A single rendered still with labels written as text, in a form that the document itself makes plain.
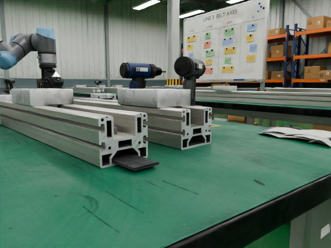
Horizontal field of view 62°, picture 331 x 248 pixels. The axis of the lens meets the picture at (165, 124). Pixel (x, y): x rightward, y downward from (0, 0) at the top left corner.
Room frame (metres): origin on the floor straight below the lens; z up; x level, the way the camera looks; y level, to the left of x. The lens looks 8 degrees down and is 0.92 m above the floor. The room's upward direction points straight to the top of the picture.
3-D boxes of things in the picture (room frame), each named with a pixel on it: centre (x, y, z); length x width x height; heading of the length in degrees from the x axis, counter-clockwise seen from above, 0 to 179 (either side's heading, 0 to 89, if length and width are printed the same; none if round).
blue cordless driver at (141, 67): (1.10, 0.08, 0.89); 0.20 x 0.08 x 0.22; 125
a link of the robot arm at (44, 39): (1.23, 0.52, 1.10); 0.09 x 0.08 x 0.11; 78
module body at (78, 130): (0.76, 0.34, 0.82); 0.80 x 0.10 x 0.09; 43
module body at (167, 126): (0.89, 0.20, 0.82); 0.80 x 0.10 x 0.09; 43
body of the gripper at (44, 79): (1.24, 0.52, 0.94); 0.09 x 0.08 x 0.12; 43
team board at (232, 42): (4.02, -0.78, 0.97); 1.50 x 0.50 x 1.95; 37
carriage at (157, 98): (0.71, 0.03, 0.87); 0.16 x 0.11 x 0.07; 43
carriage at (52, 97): (0.76, 0.34, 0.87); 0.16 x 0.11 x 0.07; 43
